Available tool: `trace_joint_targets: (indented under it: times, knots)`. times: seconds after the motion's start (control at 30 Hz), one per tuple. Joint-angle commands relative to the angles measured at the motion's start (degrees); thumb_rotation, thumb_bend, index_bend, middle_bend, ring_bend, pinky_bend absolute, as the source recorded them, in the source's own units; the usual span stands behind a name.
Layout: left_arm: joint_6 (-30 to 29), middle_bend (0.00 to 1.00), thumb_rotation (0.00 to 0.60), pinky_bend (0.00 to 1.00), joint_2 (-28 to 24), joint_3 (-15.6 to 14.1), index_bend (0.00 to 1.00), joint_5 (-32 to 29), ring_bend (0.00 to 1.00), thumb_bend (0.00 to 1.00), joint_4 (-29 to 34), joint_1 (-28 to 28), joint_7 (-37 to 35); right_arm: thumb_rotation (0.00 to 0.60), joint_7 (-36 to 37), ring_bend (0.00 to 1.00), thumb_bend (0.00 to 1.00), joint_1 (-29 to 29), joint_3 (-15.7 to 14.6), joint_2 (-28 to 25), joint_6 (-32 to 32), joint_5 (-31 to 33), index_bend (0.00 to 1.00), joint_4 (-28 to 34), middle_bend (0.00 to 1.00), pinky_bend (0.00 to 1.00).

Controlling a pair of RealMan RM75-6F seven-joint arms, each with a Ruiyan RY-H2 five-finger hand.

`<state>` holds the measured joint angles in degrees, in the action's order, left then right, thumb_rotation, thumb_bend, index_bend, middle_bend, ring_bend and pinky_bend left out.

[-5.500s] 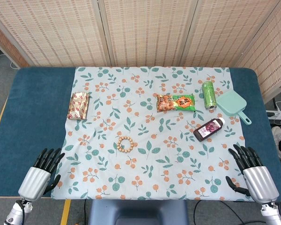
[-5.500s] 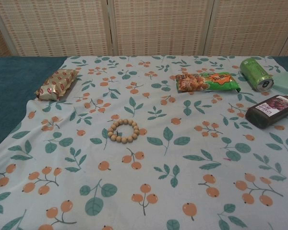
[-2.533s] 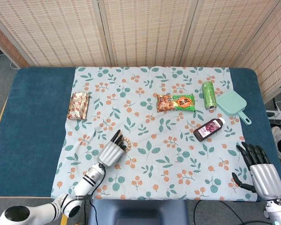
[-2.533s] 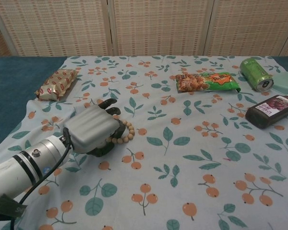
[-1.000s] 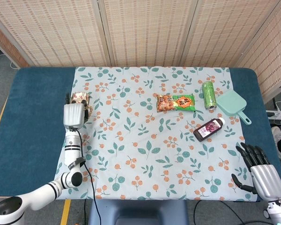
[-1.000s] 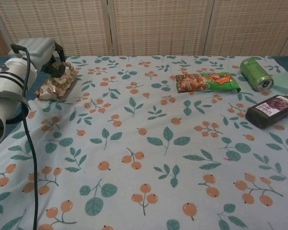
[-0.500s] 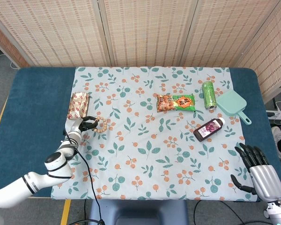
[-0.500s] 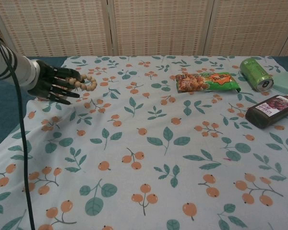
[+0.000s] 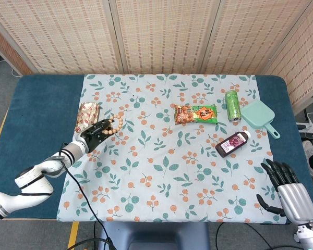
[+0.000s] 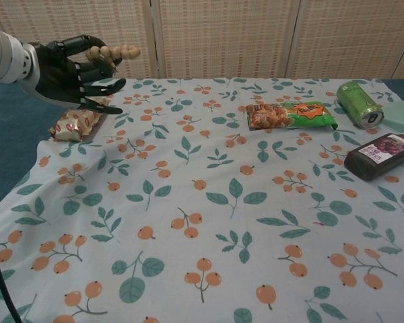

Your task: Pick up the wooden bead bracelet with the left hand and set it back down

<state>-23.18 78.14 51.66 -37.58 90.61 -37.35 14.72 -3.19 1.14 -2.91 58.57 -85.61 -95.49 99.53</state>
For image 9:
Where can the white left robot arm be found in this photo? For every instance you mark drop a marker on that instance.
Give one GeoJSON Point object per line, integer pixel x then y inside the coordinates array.
{"type": "Point", "coordinates": [34, 179]}

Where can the white black shoe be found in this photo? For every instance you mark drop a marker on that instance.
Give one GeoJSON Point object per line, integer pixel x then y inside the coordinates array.
{"type": "Point", "coordinates": [311, 156]}

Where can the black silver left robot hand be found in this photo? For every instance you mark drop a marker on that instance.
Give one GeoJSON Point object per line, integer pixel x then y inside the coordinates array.
{"type": "Point", "coordinates": [95, 135]}

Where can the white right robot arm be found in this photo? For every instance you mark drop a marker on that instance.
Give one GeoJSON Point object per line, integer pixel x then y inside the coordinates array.
{"type": "Point", "coordinates": [309, 238]}

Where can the gold red-print snack packet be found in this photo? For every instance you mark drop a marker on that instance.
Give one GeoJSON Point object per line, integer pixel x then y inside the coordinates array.
{"type": "Point", "coordinates": [87, 114]}

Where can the dark juice bottle white cap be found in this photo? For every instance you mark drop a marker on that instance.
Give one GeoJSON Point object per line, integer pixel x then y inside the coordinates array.
{"type": "Point", "coordinates": [230, 144]}

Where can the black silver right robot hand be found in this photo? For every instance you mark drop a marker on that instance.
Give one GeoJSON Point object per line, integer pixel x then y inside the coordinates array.
{"type": "Point", "coordinates": [296, 200]}

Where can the woven bamboo folding screen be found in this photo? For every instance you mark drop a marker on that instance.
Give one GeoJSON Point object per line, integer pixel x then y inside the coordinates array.
{"type": "Point", "coordinates": [159, 34]}

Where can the floral print tablecloth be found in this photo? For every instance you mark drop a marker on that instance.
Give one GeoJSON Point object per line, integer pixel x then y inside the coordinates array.
{"type": "Point", "coordinates": [167, 182]}

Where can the green drink can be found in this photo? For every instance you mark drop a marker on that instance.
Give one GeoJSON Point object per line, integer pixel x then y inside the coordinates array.
{"type": "Point", "coordinates": [232, 105]}

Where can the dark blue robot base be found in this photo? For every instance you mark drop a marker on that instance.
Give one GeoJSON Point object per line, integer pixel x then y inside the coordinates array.
{"type": "Point", "coordinates": [156, 235]}

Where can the green orange snack bag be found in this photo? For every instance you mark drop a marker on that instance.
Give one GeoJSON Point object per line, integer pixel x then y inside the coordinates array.
{"type": "Point", "coordinates": [195, 114]}

